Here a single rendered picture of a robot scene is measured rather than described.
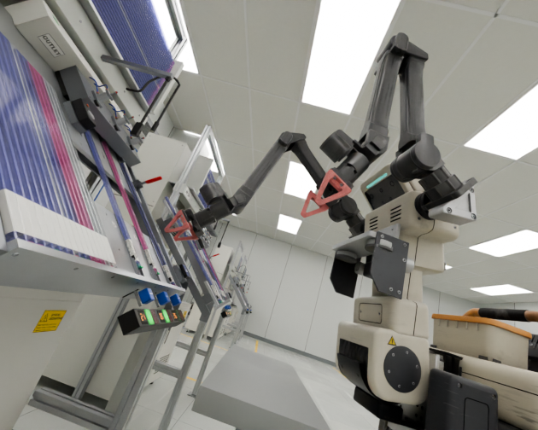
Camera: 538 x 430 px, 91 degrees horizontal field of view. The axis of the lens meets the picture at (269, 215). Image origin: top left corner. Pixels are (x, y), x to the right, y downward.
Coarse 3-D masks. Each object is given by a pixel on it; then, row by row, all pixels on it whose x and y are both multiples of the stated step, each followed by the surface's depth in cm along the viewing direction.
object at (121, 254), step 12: (96, 204) 59; (0, 216) 31; (108, 216) 62; (108, 228) 59; (132, 228) 75; (108, 240) 56; (120, 240) 62; (132, 240) 70; (120, 252) 59; (120, 264) 56; (132, 264) 62; (144, 264) 70; (156, 264) 80; (156, 276) 74
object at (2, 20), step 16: (0, 16) 58; (16, 32) 62; (16, 48) 58; (32, 48) 68; (32, 64) 62; (48, 80) 67; (64, 112) 67; (80, 144) 67; (96, 144) 81; (80, 160) 75; (112, 176) 80; (128, 192) 91
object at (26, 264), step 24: (0, 264) 29; (24, 264) 31; (48, 264) 33; (72, 264) 36; (96, 264) 41; (48, 288) 39; (72, 288) 43; (96, 288) 48; (120, 288) 55; (168, 288) 74
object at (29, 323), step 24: (0, 288) 61; (24, 288) 67; (0, 312) 62; (24, 312) 69; (48, 312) 76; (72, 312) 86; (0, 336) 64; (24, 336) 71; (48, 336) 79; (0, 360) 66; (24, 360) 73; (48, 360) 82; (0, 384) 68; (24, 384) 76; (0, 408) 70
